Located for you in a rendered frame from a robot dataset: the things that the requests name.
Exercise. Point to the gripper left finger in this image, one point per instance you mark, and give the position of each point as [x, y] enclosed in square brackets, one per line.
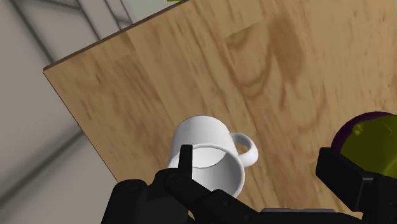
[173, 198]

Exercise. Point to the white mug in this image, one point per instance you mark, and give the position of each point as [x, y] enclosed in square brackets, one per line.
[211, 152]

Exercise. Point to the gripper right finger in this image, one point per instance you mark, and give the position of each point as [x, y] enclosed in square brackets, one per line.
[347, 180]

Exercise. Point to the purple and green bowl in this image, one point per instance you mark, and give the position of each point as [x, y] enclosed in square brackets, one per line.
[372, 142]

